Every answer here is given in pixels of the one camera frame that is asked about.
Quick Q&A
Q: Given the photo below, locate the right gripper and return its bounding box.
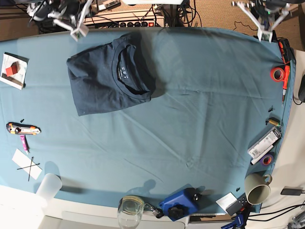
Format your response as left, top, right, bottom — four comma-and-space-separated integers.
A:
27, 0, 92, 31

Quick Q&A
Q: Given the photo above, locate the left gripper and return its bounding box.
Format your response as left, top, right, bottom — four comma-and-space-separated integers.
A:
232, 0, 291, 32

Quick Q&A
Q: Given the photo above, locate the dark blue T-shirt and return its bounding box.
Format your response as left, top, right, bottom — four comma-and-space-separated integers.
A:
66, 32, 156, 116

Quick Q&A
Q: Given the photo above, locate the orange black hand tool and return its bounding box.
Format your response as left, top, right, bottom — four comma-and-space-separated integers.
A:
278, 38, 292, 64

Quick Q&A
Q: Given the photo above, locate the red tape roll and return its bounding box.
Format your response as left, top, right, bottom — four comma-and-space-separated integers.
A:
270, 67, 285, 82

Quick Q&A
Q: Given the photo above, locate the orange screwdriver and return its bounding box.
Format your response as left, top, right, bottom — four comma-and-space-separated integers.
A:
282, 64, 290, 105

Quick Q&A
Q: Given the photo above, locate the booklet with red cube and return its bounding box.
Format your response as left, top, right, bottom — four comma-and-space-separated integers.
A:
0, 52, 29, 90

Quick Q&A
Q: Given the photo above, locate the teal table cloth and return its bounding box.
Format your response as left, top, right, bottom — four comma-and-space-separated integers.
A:
0, 28, 296, 212

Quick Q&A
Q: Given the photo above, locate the small yellow battery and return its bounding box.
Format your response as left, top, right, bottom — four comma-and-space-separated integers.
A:
265, 118, 281, 126

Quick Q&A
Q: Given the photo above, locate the packaged marker set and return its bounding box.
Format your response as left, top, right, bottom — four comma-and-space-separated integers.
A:
247, 126, 282, 159

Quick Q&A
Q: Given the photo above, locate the orange utility knife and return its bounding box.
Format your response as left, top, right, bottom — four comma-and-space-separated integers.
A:
6, 122, 41, 135

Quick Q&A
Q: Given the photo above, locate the pink glue tube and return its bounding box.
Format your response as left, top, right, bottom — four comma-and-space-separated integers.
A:
20, 135, 29, 155

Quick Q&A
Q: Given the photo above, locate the purple tape roll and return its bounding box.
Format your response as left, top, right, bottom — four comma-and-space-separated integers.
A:
259, 154, 274, 167

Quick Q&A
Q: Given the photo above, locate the white paper card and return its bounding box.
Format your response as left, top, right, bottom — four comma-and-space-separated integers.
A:
12, 149, 42, 180

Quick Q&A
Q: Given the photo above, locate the frosted plastic cup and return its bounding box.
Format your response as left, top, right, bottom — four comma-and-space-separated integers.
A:
36, 173, 62, 202

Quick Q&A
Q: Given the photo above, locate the black power adapter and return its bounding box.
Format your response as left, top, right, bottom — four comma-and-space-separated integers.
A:
280, 187, 305, 196

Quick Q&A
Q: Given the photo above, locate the black remote control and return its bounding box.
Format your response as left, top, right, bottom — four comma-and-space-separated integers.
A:
226, 193, 248, 216

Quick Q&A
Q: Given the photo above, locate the white business card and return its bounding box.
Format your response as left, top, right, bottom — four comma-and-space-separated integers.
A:
216, 192, 237, 212

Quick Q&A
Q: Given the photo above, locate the blue clamp device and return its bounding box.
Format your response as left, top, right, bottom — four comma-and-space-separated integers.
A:
159, 187, 202, 221

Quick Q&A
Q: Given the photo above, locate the clear glass jar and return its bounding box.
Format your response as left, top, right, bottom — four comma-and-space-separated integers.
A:
117, 195, 145, 229

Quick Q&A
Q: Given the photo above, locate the blue spring clamp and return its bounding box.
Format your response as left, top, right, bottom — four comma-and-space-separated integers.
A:
221, 214, 248, 229

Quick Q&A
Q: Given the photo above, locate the silver padlock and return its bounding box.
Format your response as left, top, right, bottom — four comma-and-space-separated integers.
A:
144, 203, 164, 219

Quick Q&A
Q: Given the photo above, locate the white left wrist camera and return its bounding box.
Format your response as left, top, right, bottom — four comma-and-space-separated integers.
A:
257, 29, 273, 43

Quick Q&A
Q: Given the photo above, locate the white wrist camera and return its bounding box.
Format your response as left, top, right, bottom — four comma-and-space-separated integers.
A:
257, 29, 273, 43
70, 25, 89, 42

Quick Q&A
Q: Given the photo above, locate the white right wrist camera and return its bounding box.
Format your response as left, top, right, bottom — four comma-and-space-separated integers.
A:
70, 25, 89, 42

